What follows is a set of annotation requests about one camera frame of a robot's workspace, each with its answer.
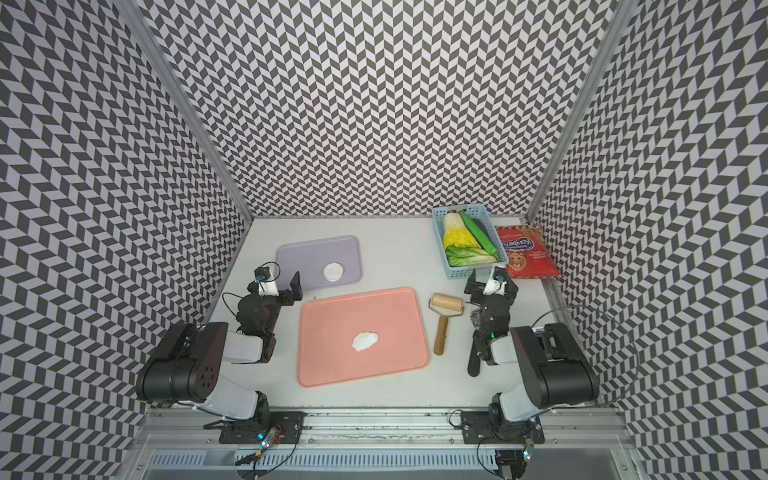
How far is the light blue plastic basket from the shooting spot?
99cm

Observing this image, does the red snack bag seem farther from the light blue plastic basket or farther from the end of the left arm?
the end of the left arm

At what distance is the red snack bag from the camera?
39.7 inches
